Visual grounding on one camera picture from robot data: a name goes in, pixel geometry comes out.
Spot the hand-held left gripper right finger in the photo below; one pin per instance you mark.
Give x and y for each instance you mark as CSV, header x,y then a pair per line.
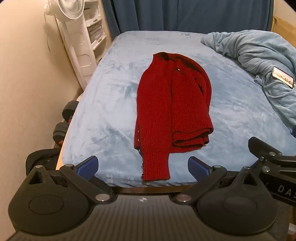
x,y
197,167

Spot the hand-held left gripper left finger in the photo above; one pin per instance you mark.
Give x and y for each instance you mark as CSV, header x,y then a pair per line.
x,y
87,166

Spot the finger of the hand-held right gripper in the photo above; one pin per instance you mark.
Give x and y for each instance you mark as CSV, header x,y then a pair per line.
x,y
261,146

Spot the red knit sweater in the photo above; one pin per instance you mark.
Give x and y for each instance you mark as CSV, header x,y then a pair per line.
x,y
157,104

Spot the black dumbbell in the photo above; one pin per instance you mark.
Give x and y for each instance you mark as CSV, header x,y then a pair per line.
x,y
69,110
60,132

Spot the black bag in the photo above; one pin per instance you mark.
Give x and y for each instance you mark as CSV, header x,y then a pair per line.
x,y
44,157

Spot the bed with blue fleece sheet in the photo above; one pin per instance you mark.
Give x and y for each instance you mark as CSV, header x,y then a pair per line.
x,y
104,115

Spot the smartphone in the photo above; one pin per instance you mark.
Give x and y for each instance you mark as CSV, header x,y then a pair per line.
x,y
282,77

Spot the light blue fleece blanket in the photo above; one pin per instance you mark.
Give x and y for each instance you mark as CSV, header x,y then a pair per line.
x,y
249,46

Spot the white plastic shelf unit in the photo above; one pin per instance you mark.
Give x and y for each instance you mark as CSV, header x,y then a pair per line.
x,y
79,53

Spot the wooden headboard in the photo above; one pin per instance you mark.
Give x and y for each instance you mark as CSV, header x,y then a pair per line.
x,y
284,27

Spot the row of thin books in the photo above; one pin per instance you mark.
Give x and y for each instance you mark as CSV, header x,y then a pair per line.
x,y
94,32

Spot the dark blue curtain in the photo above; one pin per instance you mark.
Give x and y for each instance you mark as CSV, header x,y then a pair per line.
x,y
185,14

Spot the white electric fan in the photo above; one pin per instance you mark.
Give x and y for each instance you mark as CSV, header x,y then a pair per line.
x,y
69,8

